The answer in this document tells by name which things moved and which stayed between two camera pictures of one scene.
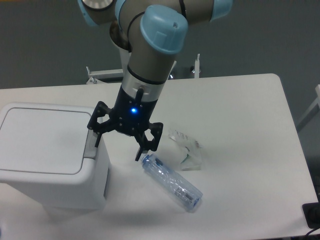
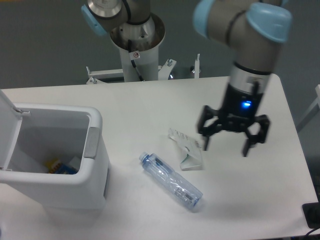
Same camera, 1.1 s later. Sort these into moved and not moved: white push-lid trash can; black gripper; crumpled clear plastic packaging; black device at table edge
Moved: black gripper
Not moved: crumpled clear plastic packaging; white push-lid trash can; black device at table edge
